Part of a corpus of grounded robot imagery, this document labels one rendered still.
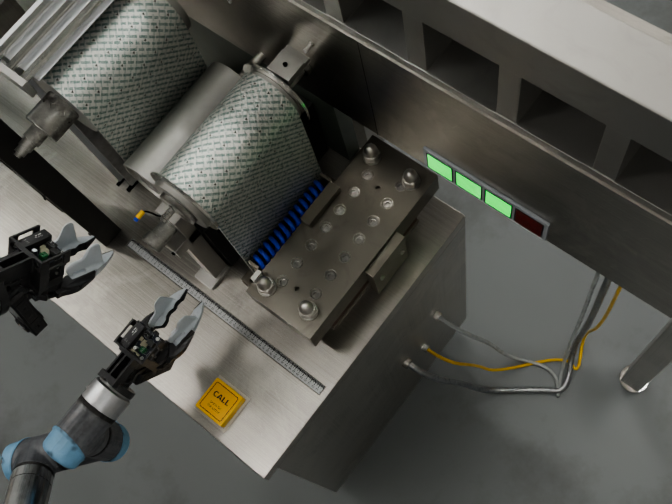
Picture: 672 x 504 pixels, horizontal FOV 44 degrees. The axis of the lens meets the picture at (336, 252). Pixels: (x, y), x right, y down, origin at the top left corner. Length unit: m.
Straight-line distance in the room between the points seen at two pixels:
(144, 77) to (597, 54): 0.79
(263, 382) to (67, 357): 1.29
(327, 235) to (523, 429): 1.13
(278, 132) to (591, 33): 0.61
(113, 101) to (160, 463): 1.46
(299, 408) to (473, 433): 0.97
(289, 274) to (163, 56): 0.46
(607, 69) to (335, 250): 0.74
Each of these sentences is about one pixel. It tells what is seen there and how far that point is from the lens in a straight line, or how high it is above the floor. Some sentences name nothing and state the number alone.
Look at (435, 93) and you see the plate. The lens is 1.23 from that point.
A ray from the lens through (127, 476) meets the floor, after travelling 2.70.
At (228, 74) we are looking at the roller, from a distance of 1.54.
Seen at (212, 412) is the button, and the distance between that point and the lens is 1.65.
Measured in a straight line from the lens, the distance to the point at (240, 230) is 1.50.
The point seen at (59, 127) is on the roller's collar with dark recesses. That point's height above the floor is 1.34.
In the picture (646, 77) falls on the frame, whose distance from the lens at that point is 0.99.
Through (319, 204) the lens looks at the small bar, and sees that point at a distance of 1.59.
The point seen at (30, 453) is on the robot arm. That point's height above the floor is 1.06.
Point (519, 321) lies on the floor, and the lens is 2.57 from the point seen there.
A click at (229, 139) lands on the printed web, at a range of 1.38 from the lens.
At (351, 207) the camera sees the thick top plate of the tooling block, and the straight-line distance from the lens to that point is 1.59.
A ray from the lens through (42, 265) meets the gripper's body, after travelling 1.22.
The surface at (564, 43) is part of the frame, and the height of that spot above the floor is 1.65.
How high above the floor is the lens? 2.48
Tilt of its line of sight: 68 degrees down
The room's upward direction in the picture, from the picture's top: 24 degrees counter-clockwise
